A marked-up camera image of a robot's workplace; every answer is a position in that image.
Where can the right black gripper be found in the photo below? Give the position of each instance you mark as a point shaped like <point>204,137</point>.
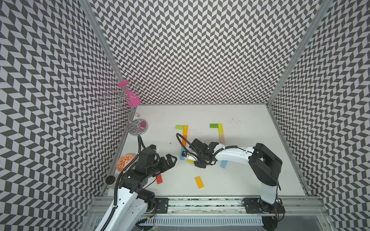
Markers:
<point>203,165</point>

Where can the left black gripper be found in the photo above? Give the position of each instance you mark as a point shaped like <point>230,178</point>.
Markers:
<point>171,163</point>

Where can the light blue block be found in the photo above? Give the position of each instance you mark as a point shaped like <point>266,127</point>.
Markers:
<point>223,164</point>

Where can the orange block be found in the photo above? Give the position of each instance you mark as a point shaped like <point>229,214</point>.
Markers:
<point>184,143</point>

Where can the natural wood block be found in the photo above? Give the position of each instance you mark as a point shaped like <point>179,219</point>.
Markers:
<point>222,138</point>

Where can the yellow block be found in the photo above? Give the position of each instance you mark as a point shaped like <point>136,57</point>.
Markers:
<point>220,129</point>

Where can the yellow-orange block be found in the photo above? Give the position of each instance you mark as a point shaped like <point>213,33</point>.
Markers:
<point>185,130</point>
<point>199,182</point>

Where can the light green block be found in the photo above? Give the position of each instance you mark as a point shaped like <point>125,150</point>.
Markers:
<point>179,127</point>

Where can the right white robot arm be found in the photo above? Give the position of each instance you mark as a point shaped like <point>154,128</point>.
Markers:
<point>264,163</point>

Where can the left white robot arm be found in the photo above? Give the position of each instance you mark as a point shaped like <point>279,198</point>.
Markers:
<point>130,184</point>

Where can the red block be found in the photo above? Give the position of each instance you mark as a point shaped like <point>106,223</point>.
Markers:
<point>159,179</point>

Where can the orange patterned plate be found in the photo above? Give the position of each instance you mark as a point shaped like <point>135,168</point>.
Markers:
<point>123,161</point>

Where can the small glass jar black lid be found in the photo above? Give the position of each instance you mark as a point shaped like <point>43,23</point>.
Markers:
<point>111,181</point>

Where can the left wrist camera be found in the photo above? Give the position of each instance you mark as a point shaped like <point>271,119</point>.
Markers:
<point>152,148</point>

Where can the pink wire jewelry stand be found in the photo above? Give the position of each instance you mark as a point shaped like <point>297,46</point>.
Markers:
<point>124,96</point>

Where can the metal base rail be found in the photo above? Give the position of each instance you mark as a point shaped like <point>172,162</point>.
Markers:
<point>302,213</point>

